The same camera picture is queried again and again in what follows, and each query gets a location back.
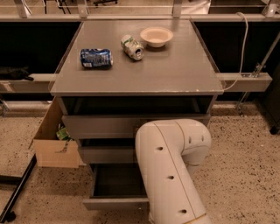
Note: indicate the blue crushed soda can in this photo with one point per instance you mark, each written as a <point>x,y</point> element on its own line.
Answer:
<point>95,58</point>

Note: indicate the black object on ledge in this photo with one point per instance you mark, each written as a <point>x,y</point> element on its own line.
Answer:
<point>15,73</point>

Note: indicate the grey drawer cabinet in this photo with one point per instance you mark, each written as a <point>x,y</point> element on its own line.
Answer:
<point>176,79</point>

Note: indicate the green white soda can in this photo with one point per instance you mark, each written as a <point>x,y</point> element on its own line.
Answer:
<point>132,47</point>

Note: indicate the diagonal metal strut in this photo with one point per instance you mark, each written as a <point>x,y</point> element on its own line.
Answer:
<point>258,68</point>

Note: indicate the grey top drawer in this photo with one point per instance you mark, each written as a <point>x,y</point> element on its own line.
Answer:
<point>115,126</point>

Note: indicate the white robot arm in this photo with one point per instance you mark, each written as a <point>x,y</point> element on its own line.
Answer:
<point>168,152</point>

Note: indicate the green packet in box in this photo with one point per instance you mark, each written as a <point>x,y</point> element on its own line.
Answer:
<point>62,133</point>

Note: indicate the white paper bowl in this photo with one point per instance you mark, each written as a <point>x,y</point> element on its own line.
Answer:
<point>156,36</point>

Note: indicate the metal frame rail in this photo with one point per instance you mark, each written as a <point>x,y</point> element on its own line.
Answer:
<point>232,82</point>

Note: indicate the grey drawer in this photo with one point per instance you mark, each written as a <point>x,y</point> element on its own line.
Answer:
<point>116,187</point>
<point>107,155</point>
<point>115,126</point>

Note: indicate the grey bottom drawer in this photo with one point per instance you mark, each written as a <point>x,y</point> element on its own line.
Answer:
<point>116,187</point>

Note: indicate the black floor rail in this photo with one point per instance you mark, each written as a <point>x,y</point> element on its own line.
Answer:
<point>8,215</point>

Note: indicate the cardboard box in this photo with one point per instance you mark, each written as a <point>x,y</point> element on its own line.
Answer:
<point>49,149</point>

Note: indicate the grey middle drawer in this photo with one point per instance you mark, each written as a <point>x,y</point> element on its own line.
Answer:
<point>107,155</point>

